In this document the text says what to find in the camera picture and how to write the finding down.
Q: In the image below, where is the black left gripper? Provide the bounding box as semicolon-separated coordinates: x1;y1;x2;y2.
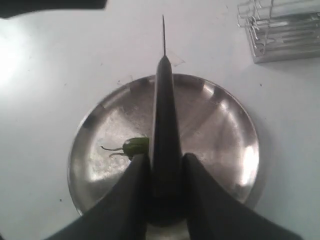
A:
0;0;107;19

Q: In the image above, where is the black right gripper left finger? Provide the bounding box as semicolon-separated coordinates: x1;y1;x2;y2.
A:
49;154;150;240

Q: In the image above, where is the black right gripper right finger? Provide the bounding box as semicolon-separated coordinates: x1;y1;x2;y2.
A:
182;153;301;240

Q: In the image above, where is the black kitchen knife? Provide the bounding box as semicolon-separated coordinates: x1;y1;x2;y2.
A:
147;14;187;223

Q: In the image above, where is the green vegetable piece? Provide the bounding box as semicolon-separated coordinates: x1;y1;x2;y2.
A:
100;137;150;161

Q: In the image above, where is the clear tape piece upper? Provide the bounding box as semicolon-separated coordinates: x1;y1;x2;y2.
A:
166;49;185;67

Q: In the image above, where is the chrome wire utensil rack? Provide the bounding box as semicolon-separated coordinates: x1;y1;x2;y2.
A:
237;0;320;64

